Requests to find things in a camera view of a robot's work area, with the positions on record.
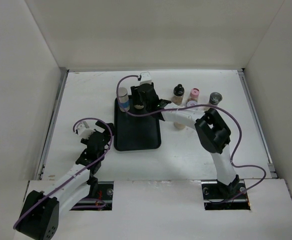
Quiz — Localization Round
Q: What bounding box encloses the silver cap blue label bottle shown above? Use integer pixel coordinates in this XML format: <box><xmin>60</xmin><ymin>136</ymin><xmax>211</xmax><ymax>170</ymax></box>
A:
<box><xmin>118</xmin><ymin>87</ymin><xmax>130</xmax><ymax>112</ymax></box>

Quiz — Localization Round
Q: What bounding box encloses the black cap spice bottle front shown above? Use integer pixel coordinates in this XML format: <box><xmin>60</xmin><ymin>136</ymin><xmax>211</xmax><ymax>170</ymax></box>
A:
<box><xmin>134</xmin><ymin>105</ymin><xmax>144</xmax><ymax>110</ymax></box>

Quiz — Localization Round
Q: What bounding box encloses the black cap spice bottle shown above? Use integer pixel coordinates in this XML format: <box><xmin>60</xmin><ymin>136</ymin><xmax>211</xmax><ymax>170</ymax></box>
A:
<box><xmin>134</xmin><ymin>105</ymin><xmax>144</xmax><ymax>110</ymax></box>
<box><xmin>172</xmin><ymin>84</ymin><xmax>185</xmax><ymax>105</ymax></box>

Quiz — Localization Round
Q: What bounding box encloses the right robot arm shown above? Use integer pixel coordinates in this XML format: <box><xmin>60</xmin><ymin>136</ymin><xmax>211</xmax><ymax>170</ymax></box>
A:
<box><xmin>131</xmin><ymin>83</ymin><xmax>239</xmax><ymax>198</ymax></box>

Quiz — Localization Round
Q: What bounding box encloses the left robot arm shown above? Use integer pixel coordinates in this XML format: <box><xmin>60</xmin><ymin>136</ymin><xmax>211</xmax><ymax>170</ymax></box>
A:
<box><xmin>13</xmin><ymin>119</ymin><xmax>115</xmax><ymax>240</ymax></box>

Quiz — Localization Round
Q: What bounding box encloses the black plastic tray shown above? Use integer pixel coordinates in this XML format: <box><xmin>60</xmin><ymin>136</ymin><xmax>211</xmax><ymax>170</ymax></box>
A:
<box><xmin>114</xmin><ymin>100</ymin><xmax>161</xmax><ymax>152</ymax></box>

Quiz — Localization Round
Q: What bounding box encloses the yellow cap spice bottle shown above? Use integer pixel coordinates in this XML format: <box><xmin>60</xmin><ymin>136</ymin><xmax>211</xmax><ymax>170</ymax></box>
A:
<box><xmin>174</xmin><ymin>122</ymin><xmax>185</xmax><ymax>130</ymax></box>

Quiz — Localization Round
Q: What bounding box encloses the pink cap spice bottle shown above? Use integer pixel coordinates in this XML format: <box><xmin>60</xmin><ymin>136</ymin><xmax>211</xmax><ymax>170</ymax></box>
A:
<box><xmin>187</xmin><ymin>88</ymin><xmax>200</xmax><ymax>103</ymax></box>

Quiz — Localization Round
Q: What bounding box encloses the grey clear cap spice bottle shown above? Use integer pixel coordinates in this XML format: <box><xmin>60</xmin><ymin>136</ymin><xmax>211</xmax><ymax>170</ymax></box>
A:
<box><xmin>206</xmin><ymin>92</ymin><xmax>222</xmax><ymax>110</ymax></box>

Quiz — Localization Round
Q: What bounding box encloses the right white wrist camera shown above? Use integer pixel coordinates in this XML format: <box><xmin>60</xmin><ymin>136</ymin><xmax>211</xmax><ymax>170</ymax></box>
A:
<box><xmin>137</xmin><ymin>71</ymin><xmax>152</xmax><ymax>86</ymax></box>

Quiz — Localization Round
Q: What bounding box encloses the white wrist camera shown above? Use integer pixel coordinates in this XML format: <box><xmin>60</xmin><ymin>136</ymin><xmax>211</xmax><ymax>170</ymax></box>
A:
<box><xmin>137</xmin><ymin>71</ymin><xmax>152</xmax><ymax>86</ymax></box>
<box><xmin>74</xmin><ymin>121</ymin><xmax>94</xmax><ymax>140</ymax></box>

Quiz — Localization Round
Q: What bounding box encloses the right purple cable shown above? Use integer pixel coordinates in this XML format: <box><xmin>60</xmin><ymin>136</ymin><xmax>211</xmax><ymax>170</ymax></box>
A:
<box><xmin>115</xmin><ymin>74</ymin><xmax>266</xmax><ymax>203</ymax></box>

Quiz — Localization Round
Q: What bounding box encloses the purple cable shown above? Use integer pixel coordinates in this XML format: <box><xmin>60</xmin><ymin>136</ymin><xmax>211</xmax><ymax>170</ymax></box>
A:
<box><xmin>13</xmin><ymin>117</ymin><xmax>114</xmax><ymax>232</ymax></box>
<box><xmin>115</xmin><ymin>74</ymin><xmax>266</xmax><ymax>203</ymax></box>

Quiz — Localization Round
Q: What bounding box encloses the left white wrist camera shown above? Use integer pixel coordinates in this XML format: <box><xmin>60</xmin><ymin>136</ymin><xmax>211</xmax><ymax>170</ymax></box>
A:
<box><xmin>74</xmin><ymin>121</ymin><xmax>94</xmax><ymax>140</ymax></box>

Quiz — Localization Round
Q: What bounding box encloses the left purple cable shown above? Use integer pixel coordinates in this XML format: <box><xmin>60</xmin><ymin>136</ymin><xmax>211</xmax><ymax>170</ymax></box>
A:
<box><xmin>13</xmin><ymin>117</ymin><xmax>114</xmax><ymax>232</ymax></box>

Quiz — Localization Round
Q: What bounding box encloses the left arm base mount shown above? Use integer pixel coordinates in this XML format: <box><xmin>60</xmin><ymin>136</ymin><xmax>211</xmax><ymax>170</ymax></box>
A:
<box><xmin>71</xmin><ymin>176</ymin><xmax>114</xmax><ymax>211</ymax></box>

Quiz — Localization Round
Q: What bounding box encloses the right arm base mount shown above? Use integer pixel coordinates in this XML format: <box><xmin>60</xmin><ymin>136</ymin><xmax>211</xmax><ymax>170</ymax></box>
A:
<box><xmin>201</xmin><ymin>176</ymin><xmax>250</xmax><ymax>211</ymax></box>

